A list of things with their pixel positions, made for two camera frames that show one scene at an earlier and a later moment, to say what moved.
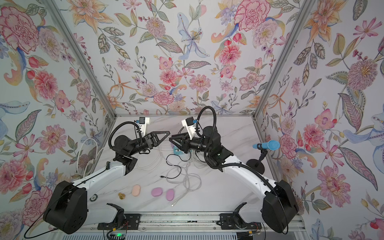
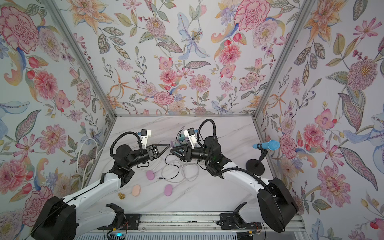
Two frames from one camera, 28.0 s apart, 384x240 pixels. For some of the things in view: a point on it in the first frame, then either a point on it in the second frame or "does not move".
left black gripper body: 147,142 → 150,152
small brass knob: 122,196 does not move
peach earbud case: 136,190 does not move
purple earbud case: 157,192 → 150,175
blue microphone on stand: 257,164 does not move
